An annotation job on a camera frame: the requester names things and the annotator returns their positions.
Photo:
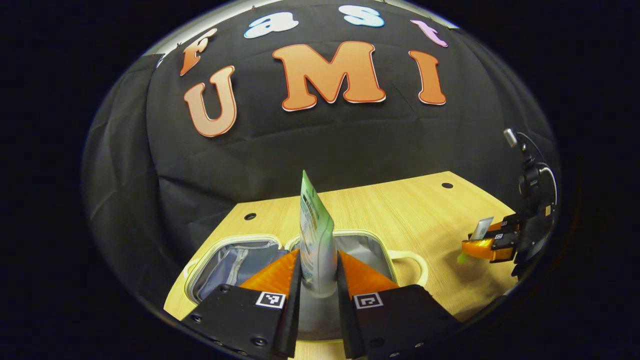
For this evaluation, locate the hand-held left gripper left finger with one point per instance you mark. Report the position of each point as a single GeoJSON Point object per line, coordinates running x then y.
{"type": "Point", "coordinates": [292, 325]}

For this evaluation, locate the green printed white tube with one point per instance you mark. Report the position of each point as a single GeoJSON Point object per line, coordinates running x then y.
{"type": "Point", "coordinates": [315, 240]}

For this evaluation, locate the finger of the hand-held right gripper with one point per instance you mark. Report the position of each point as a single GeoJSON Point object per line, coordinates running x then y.
{"type": "Point", "coordinates": [505, 241]}
{"type": "Point", "coordinates": [510, 222]}

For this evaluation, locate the pale green small suitcase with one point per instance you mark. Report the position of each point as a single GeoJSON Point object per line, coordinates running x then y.
{"type": "Point", "coordinates": [235, 260]}

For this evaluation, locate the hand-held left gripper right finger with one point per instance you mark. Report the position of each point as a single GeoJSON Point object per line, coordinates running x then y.
{"type": "Point", "coordinates": [347, 325]}

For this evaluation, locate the small white tube green cap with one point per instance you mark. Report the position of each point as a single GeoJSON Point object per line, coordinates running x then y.
{"type": "Point", "coordinates": [482, 229]}

